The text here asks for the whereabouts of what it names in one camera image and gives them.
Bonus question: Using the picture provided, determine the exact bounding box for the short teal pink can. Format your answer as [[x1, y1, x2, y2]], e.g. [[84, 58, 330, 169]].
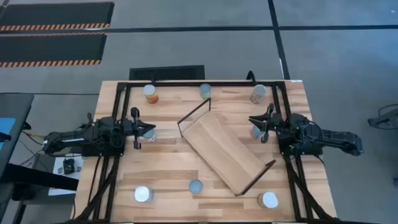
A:
[[250, 124, 265, 140]]

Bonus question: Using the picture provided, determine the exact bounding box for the tall orange corn can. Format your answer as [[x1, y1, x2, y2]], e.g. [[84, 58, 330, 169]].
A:
[[142, 83, 160, 105], [134, 185, 155, 203]]

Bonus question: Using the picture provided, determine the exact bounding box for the small black device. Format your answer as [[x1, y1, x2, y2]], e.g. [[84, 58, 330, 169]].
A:
[[63, 158, 75, 174]]

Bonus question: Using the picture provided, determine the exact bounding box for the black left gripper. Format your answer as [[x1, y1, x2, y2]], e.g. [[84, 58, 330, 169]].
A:
[[120, 107, 157, 151]]

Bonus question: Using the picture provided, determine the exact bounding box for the wooden shelf with black legs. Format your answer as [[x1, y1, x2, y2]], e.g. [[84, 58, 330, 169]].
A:
[[177, 98, 277, 197]]

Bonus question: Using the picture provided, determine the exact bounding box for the tall grey peach can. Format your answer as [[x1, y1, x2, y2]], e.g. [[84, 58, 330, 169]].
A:
[[257, 191, 279, 210], [250, 83, 267, 105]]

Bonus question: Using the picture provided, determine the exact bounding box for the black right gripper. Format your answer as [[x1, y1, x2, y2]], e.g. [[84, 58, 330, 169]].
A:
[[248, 103, 284, 144]]

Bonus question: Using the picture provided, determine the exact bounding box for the white paper sheet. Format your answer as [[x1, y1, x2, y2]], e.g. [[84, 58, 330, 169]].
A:
[[52, 155, 84, 180]]

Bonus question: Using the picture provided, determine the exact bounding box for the dark grey desk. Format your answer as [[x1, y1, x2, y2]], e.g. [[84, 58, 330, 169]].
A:
[[0, 92, 35, 187]]

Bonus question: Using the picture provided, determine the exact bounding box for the black floor stand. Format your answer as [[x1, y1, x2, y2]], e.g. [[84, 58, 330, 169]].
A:
[[368, 104, 398, 130]]

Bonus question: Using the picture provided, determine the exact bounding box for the short white carrots can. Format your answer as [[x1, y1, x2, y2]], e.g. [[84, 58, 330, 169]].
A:
[[142, 128, 157, 143]]

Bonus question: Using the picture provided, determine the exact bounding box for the black desk foot bar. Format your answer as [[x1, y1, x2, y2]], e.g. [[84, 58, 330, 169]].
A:
[[0, 162, 79, 191]]

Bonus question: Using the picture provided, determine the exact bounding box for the black aluminium table frame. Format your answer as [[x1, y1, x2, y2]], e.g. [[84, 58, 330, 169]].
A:
[[73, 80, 340, 224]]

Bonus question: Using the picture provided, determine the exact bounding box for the short mandarin oranges can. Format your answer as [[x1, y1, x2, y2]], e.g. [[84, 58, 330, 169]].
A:
[[188, 179, 204, 195]]

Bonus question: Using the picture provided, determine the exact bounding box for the black hazard-striped floor mat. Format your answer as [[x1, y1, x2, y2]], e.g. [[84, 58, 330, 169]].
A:
[[0, 32, 108, 68], [0, 1, 115, 32]]

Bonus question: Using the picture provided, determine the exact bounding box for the black floor grille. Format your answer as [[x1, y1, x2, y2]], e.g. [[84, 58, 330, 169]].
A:
[[129, 65, 206, 81]]

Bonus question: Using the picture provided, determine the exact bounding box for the short green peas can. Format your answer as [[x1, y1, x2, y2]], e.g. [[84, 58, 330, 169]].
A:
[[199, 83, 212, 100]]

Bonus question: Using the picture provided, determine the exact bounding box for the blue screen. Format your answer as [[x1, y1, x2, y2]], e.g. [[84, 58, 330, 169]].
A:
[[0, 117, 16, 150]]

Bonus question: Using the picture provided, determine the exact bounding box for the yellow floor cable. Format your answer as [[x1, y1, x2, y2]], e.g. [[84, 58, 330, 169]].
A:
[[22, 129, 44, 141]]

